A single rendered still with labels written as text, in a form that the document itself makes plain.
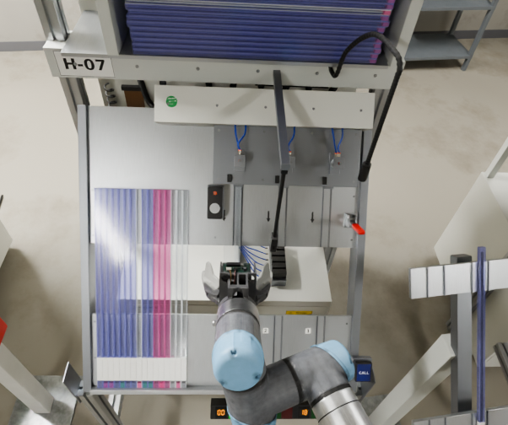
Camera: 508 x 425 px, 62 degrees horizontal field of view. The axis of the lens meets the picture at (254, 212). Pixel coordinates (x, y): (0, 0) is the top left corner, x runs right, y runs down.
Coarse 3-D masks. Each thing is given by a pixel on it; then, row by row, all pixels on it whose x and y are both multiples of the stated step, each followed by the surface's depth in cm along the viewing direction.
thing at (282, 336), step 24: (192, 336) 108; (264, 336) 108; (288, 336) 109; (312, 336) 109; (336, 336) 109; (96, 360) 107; (192, 360) 108; (96, 384) 108; (192, 384) 109; (216, 384) 109
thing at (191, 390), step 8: (96, 392) 106; (104, 392) 106; (112, 392) 106; (120, 392) 106; (128, 392) 106; (136, 392) 106; (144, 392) 106; (152, 392) 106; (160, 392) 107; (168, 392) 107; (176, 392) 107; (184, 392) 107; (192, 392) 107; (200, 392) 107; (208, 392) 107; (216, 392) 107
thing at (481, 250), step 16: (480, 256) 96; (480, 272) 96; (480, 288) 96; (480, 304) 97; (480, 320) 97; (480, 336) 98; (480, 352) 98; (480, 368) 99; (480, 384) 99; (480, 400) 100; (480, 416) 100
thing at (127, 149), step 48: (96, 144) 101; (144, 144) 101; (192, 144) 102; (192, 192) 103; (288, 192) 104; (336, 192) 105; (192, 240) 105; (240, 240) 105; (288, 240) 106; (336, 240) 106
